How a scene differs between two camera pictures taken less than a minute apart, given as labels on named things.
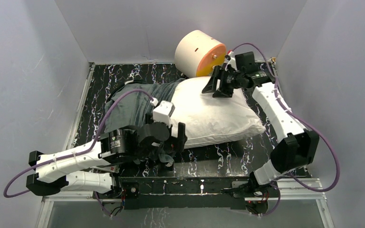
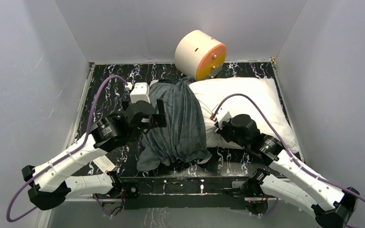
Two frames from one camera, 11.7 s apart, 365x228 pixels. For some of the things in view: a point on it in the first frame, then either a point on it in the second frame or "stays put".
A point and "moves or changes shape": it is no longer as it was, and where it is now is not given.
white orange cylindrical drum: [196, 53] stays put
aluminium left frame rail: [79, 107] stays put
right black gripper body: [236, 77] → [227, 132]
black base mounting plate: [194, 193] stays put
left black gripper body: [180, 137] → [159, 113]
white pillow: [211, 120] moves or changes shape
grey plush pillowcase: [128, 103] moves or changes shape
